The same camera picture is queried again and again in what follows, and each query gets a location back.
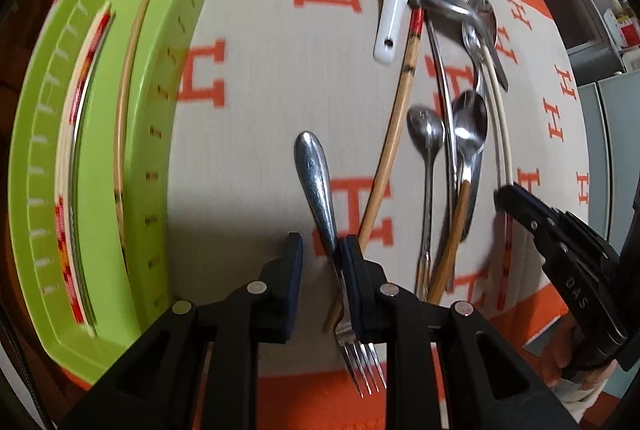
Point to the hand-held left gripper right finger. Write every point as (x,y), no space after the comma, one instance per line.
(350,270)

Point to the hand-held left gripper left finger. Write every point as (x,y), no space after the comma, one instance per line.
(295,280)

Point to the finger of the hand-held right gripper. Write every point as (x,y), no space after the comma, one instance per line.
(520,205)

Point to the metal fork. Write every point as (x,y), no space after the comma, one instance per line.
(312,170)

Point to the bamboo chopstick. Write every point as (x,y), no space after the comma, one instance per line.
(395,125)

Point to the large metal spoon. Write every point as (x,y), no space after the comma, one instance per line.
(482,17)

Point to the metal ladle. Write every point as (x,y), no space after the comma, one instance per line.
(440,2)

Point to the green plastic utensil tray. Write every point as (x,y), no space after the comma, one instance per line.
(102,160)

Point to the white ceramic spoon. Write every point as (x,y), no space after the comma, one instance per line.
(395,5)

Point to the long brown wooden chopstick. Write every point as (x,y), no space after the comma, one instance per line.
(121,120)

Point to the person's right hand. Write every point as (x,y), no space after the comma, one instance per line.
(560,350)

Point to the grey refrigerator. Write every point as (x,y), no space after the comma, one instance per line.
(605,135)

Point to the small metal spoon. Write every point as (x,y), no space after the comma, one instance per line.
(425,127)

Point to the orange beige printed blanket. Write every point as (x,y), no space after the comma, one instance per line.
(280,75)

